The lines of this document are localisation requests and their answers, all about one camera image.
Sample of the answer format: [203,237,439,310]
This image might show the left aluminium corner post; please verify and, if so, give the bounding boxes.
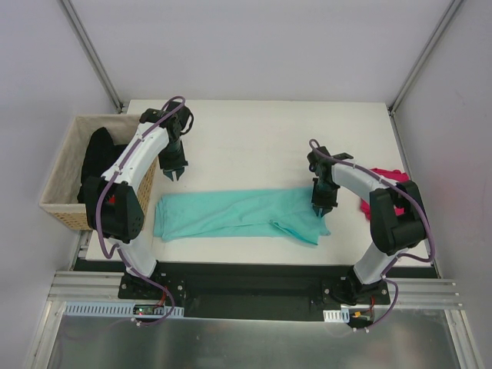
[58,0,125,114]

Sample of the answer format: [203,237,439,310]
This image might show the pink folded t-shirt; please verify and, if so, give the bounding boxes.
[359,167,411,220]

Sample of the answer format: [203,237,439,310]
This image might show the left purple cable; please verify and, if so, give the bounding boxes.
[95,95,188,327]

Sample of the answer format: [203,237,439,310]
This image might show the right white cable duct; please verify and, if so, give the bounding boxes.
[323,307,350,324]

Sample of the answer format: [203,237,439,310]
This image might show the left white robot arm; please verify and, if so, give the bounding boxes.
[83,96,194,299]

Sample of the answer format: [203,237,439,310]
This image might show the aluminium corner post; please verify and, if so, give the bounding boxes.
[58,0,125,114]
[387,0,464,115]

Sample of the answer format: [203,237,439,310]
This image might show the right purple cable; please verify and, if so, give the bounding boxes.
[309,138,437,334]

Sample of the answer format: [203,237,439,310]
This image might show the teal t-shirt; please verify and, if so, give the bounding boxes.
[153,188,331,246]

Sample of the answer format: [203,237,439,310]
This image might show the purple cable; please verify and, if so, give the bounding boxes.
[95,95,188,327]
[309,138,437,334]

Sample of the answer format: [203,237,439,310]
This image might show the aluminium rail frame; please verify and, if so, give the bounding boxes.
[48,271,465,310]

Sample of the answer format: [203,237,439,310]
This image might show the black garment in basket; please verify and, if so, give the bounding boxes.
[77,127,127,204]

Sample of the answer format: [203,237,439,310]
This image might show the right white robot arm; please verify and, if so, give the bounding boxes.
[307,140,430,306]

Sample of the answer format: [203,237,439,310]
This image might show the white cable duct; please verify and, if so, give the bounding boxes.
[65,301,185,319]
[323,307,350,324]

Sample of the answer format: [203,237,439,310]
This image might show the wicker laundry basket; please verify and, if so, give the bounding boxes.
[39,115,138,231]

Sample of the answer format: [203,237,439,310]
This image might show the left white cable duct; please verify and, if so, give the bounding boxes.
[65,301,185,319]

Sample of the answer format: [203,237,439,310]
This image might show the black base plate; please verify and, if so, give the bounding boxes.
[118,262,390,321]

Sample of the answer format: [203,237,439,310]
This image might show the right aluminium corner post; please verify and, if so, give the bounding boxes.
[387,0,464,115]

